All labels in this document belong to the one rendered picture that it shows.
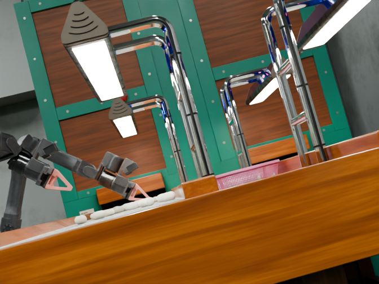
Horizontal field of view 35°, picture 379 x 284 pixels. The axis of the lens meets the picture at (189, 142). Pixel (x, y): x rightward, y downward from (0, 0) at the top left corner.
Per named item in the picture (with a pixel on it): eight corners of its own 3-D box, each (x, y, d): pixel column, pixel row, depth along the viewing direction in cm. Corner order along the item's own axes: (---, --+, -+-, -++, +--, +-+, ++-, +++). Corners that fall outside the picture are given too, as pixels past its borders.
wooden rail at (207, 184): (199, 251, 94) (180, 182, 95) (172, 216, 274) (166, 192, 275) (233, 242, 94) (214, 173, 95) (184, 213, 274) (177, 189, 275)
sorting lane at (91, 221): (-2, 262, 92) (-6, 249, 92) (104, 220, 272) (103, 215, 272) (188, 211, 94) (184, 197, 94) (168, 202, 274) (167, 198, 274)
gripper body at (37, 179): (55, 169, 194) (35, 159, 194) (50, 167, 184) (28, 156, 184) (46, 187, 194) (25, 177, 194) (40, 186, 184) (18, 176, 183)
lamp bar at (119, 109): (109, 119, 198) (104, 98, 199) (121, 138, 260) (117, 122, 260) (133, 114, 199) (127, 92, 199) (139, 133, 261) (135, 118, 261)
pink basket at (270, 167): (201, 216, 160) (192, 181, 160) (195, 214, 186) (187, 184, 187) (297, 190, 162) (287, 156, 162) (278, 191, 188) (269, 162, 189)
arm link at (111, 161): (124, 160, 236) (96, 146, 235) (123, 158, 227) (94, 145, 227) (111, 186, 234) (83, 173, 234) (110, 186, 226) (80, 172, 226)
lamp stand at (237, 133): (253, 194, 219) (221, 76, 222) (245, 194, 239) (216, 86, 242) (303, 181, 220) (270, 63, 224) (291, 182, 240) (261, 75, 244)
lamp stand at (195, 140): (136, 244, 119) (80, 29, 123) (139, 237, 139) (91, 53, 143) (228, 218, 121) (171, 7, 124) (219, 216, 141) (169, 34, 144)
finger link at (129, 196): (153, 191, 235) (131, 181, 235) (153, 191, 228) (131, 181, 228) (146, 207, 234) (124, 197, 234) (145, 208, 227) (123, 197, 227)
